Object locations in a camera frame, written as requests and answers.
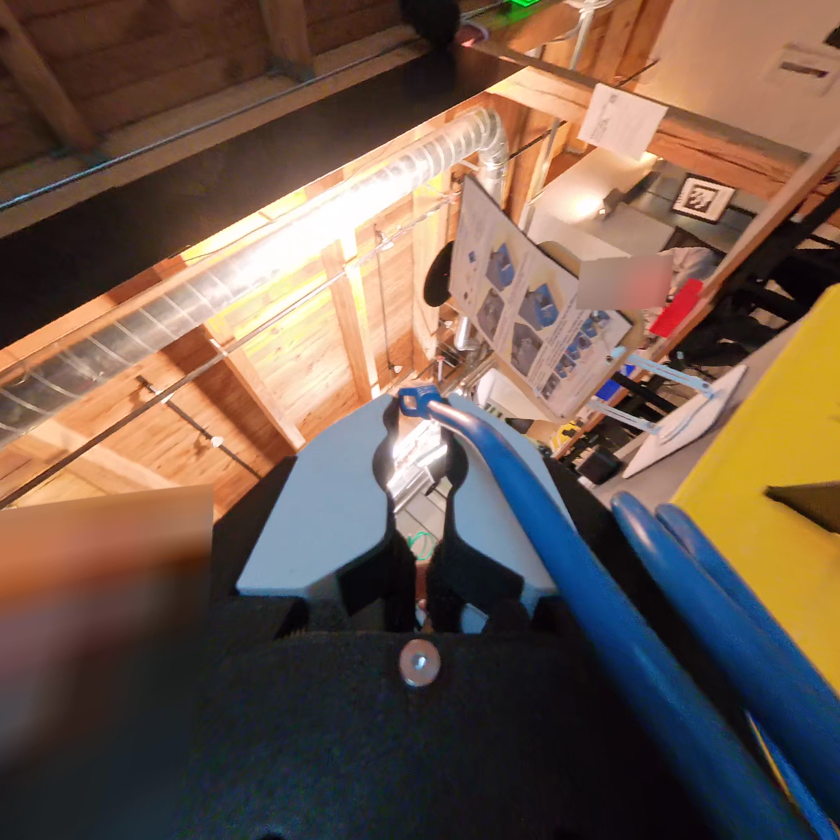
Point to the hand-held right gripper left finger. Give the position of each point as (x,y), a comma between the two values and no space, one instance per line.
(328,512)

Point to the instruction poster board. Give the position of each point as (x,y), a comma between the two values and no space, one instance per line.
(525,308)

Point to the yellow plastic bin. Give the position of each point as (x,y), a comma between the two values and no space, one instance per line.
(754,426)

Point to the framed black-white marker tag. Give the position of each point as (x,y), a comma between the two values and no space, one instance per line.
(703,199)

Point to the white paper sign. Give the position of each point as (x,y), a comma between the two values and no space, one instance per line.
(620,121)

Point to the white flat board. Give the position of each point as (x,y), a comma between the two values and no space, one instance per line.
(689,420)

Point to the black round disc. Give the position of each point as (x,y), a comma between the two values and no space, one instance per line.
(438,275)

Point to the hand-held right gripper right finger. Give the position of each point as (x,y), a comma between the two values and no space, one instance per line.
(482,525)

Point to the silver ventilation duct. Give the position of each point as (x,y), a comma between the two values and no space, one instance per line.
(262,262)

